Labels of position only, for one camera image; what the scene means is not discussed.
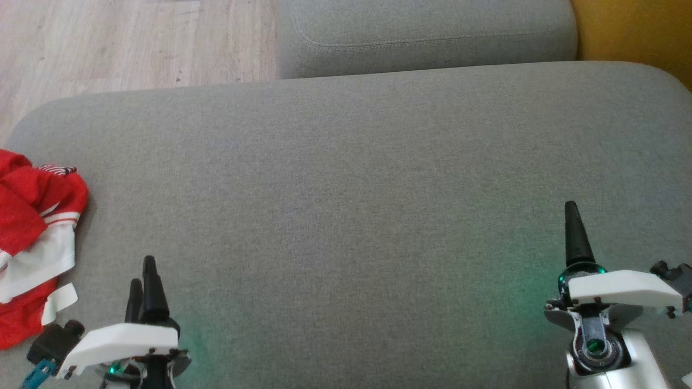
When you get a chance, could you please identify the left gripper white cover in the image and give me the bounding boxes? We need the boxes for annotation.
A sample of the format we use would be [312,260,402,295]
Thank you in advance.
[57,256,191,389]

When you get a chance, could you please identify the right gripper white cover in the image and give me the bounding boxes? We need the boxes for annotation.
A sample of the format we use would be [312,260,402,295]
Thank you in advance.
[545,201,683,331]

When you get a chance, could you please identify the red and white jersey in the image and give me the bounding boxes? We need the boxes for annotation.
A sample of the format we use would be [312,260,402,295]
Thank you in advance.
[0,149,90,351]

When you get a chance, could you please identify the yellow upholstered furniture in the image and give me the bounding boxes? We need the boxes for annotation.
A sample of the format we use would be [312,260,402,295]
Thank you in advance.
[570,0,692,92]

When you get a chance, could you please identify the grey fabric sofa seat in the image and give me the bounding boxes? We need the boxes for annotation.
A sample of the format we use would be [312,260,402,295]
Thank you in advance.
[0,61,692,389]

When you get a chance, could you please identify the grey sofa cushion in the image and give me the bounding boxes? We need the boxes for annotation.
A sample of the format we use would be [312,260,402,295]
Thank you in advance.
[275,0,579,80]

